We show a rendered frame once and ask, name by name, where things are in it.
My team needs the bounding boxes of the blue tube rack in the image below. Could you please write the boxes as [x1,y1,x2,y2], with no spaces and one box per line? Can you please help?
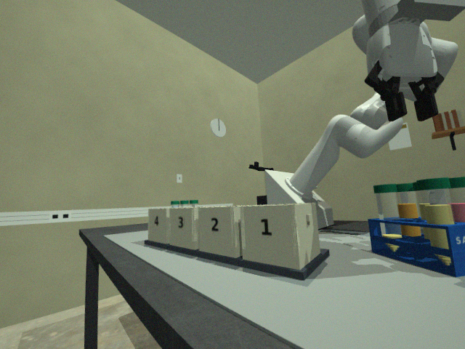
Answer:
[368,217,465,277]

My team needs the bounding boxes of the cream bucket adapter with holes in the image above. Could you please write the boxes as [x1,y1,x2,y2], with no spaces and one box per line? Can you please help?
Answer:
[198,206,243,258]
[148,208,170,244]
[240,203,320,270]
[169,206,212,250]

